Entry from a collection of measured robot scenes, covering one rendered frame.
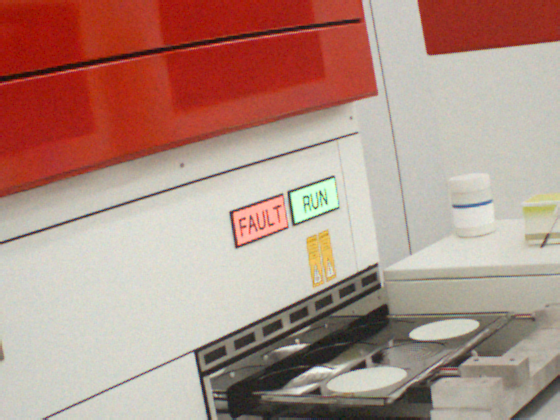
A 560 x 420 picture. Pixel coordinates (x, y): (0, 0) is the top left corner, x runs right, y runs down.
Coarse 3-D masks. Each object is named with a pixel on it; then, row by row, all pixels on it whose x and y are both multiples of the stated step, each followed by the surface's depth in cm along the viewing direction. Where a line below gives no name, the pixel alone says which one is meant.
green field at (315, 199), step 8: (320, 184) 171; (328, 184) 173; (296, 192) 166; (304, 192) 168; (312, 192) 169; (320, 192) 171; (328, 192) 173; (296, 200) 166; (304, 200) 168; (312, 200) 169; (320, 200) 171; (328, 200) 172; (336, 200) 174; (296, 208) 166; (304, 208) 167; (312, 208) 169; (320, 208) 171; (328, 208) 172; (296, 216) 166; (304, 216) 167
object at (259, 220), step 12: (264, 204) 160; (276, 204) 162; (240, 216) 156; (252, 216) 158; (264, 216) 160; (276, 216) 162; (240, 228) 156; (252, 228) 158; (264, 228) 160; (276, 228) 162; (240, 240) 155
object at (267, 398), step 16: (240, 400) 152; (256, 400) 150; (272, 400) 149; (288, 400) 147; (304, 400) 146; (320, 400) 145; (336, 400) 143; (352, 400) 142; (368, 400) 141; (384, 400) 139
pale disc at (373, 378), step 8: (376, 368) 154; (384, 368) 153; (392, 368) 153; (344, 376) 153; (352, 376) 152; (360, 376) 152; (368, 376) 151; (376, 376) 150; (384, 376) 150; (392, 376) 149; (400, 376) 148; (328, 384) 150; (336, 384) 150; (344, 384) 149; (352, 384) 149; (360, 384) 148; (368, 384) 147; (376, 384) 147; (384, 384) 146
